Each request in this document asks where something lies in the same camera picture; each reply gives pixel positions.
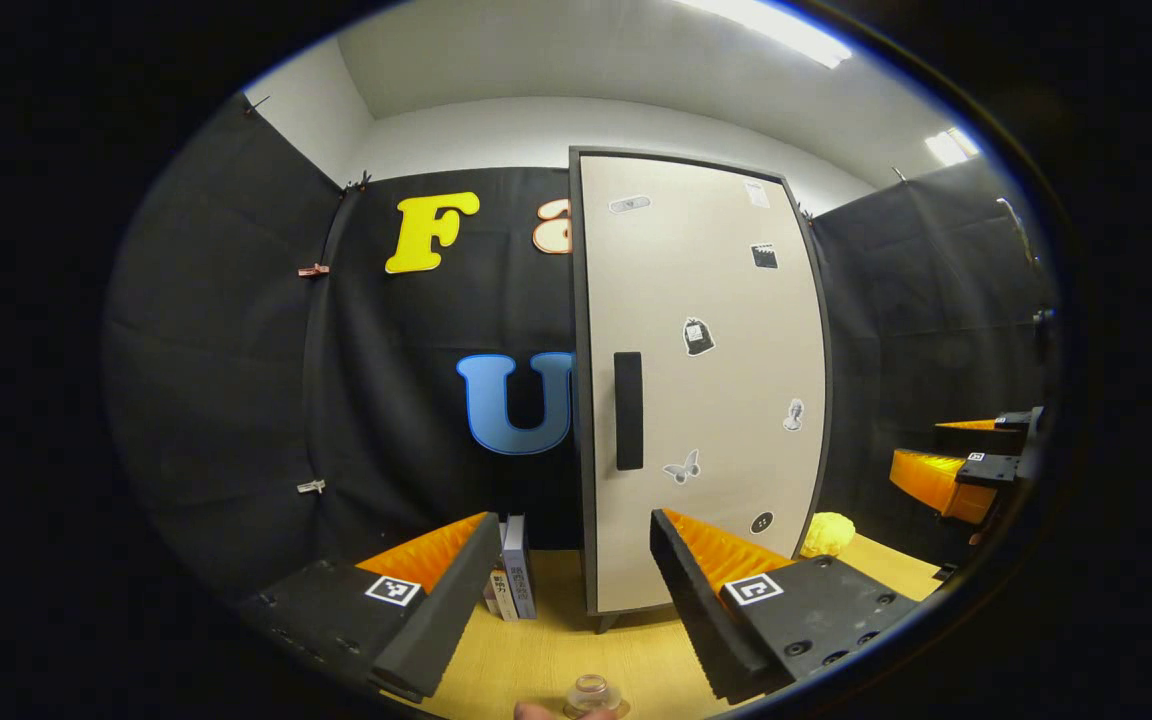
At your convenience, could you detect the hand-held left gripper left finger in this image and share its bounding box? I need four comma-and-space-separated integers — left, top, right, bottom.
234, 512, 505, 703

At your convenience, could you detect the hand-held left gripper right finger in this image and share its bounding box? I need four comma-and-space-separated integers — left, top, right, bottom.
649, 508, 927, 706

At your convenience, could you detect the clear plastic bottle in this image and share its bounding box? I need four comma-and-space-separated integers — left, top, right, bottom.
566, 674, 623, 717

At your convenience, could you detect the beige cabinet door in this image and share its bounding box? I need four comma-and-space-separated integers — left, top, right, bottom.
581, 155, 827, 614

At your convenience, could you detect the grey cabinet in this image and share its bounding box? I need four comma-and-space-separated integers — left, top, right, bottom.
568, 147, 833, 633

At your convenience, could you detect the yellow lumpy sponge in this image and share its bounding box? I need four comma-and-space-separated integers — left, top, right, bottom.
799, 512, 857, 559

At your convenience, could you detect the small ceiling light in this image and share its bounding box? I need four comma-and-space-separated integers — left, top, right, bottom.
926, 127, 980, 167

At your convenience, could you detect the black backdrop cloth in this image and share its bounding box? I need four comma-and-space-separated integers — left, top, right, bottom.
101, 92, 1062, 601

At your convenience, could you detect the long ceiling light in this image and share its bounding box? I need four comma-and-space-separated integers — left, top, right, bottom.
676, 0, 853, 70

